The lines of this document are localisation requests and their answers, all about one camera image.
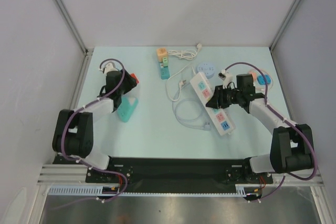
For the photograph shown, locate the white coiled cable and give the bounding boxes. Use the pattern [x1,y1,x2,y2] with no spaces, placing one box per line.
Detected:
[166,42,202,61]

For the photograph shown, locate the red cube adapter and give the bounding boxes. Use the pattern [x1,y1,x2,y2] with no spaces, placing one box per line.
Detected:
[130,73,139,84]

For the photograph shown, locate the light green small adapter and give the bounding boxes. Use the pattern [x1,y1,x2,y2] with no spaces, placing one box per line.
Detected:
[160,57,169,68]

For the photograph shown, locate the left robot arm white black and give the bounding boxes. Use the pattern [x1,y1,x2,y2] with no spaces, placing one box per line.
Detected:
[52,69,139,182]

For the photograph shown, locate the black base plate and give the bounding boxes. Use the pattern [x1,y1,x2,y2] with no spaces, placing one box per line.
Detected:
[52,155,279,194]

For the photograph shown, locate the orange cube adapter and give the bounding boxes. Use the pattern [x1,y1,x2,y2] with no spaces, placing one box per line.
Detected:
[156,48,168,62]

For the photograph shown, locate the teal small adapter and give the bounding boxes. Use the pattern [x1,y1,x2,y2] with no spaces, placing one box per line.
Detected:
[160,67,170,80]

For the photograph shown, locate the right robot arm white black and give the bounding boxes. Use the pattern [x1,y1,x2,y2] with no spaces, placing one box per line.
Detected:
[206,71,318,183]

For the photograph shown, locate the pink small plug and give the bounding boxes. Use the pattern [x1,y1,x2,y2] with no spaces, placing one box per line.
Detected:
[248,70,257,79]

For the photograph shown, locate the white power strip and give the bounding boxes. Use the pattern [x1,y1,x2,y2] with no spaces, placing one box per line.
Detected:
[165,62,236,136]

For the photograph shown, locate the pink thin cable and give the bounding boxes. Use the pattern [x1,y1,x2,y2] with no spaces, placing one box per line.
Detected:
[256,69,275,93]

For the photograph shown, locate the teal triangular power strip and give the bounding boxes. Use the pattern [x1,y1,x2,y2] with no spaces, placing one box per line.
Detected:
[117,96,139,123]

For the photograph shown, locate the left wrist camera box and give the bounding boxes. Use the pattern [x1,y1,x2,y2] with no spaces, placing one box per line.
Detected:
[99,61,118,75]

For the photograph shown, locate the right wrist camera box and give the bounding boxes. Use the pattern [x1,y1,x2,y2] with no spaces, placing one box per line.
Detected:
[218,69,233,88]

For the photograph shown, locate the blue square adapter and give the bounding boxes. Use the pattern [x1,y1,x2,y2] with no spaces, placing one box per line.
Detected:
[257,74,271,86]

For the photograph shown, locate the round light blue socket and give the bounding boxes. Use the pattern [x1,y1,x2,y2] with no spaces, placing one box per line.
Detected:
[172,61,217,132]

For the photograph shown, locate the aluminium frame rail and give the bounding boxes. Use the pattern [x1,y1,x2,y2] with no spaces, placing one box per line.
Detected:
[52,0,93,56]

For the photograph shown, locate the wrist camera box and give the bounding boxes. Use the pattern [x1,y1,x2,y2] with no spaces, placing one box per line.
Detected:
[218,69,233,88]
[99,61,118,75]

